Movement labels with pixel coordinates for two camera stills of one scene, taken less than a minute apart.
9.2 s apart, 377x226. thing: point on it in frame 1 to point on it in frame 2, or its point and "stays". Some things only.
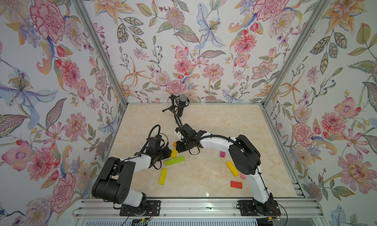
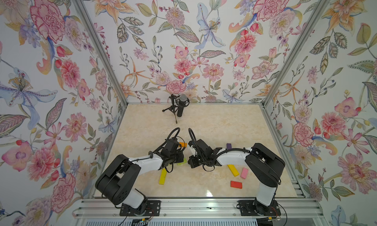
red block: (236, 184) stays
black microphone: (183, 101) stays
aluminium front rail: (109, 209) stays
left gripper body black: (162, 154) to (176, 157)
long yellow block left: (163, 176) stays
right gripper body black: (184, 145) to (197, 160)
